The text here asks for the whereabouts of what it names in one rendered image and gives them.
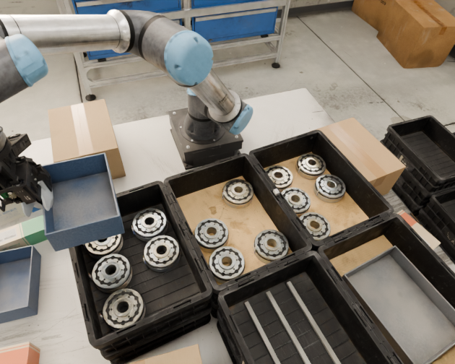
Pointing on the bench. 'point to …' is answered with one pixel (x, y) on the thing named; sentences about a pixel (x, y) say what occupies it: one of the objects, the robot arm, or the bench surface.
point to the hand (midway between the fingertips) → (45, 201)
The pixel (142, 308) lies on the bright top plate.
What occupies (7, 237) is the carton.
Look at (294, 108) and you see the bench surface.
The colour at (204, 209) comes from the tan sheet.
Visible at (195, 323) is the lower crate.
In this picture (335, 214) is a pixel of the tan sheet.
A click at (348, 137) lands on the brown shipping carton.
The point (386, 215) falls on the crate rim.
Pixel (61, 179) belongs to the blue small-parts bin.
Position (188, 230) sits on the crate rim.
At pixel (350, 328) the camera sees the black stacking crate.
